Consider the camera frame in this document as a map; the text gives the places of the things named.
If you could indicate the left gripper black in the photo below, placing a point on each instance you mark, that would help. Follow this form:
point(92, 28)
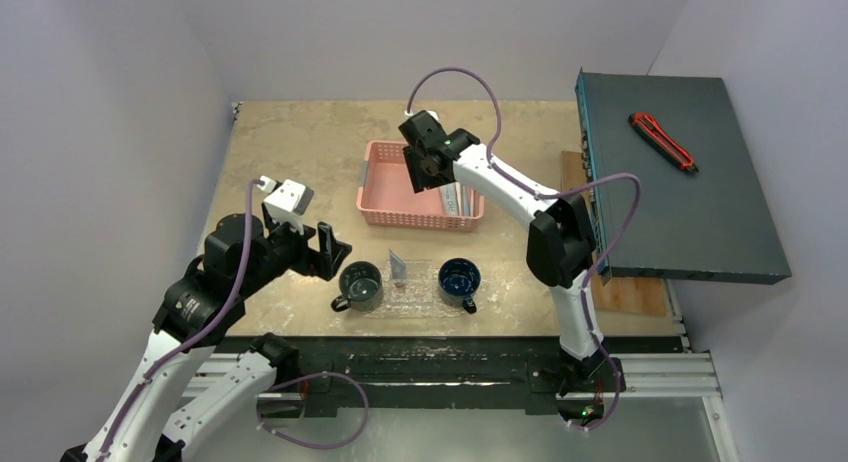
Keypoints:
point(330, 254)

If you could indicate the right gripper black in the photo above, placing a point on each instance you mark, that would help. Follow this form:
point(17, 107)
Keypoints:
point(411, 165)

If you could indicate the dark green mug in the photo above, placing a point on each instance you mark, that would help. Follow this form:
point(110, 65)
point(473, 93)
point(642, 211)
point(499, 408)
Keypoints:
point(361, 288)

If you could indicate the white toothpaste black cap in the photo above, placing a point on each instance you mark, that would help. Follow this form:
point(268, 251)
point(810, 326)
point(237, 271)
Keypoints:
point(451, 200)

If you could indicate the pink plastic basket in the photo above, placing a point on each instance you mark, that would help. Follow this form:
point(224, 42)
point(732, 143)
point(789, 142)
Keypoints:
point(385, 196)

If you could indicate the clear acrylic holder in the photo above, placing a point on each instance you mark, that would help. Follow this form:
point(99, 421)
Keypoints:
point(422, 288)

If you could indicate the clear textured oval tray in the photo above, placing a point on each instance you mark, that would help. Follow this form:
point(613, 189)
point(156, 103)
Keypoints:
point(436, 311)

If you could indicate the dark blue mug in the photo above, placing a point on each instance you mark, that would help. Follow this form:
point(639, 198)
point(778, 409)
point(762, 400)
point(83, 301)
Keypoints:
point(458, 281)

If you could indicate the white toothpaste red cap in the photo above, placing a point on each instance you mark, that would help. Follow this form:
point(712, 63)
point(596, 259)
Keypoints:
point(398, 270)

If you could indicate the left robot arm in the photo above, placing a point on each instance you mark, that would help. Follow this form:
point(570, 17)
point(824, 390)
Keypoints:
point(241, 255)

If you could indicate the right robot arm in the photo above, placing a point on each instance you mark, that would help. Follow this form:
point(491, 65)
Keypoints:
point(560, 240)

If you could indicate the toothbrush white blue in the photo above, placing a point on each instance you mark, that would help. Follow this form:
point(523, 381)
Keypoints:
point(468, 199)

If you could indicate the red black utility knife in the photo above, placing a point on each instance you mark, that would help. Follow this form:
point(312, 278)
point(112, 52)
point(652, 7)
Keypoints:
point(651, 131)

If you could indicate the dark grey metal box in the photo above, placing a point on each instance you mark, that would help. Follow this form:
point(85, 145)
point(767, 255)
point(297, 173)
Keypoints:
point(655, 221)

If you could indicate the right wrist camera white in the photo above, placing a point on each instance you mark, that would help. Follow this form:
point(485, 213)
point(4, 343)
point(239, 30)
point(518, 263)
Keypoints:
point(430, 114)

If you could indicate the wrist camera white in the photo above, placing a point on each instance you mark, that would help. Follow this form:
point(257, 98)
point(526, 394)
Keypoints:
point(430, 114)
point(287, 201)

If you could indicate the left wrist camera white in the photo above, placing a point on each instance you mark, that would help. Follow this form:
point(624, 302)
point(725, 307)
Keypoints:
point(287, 201)

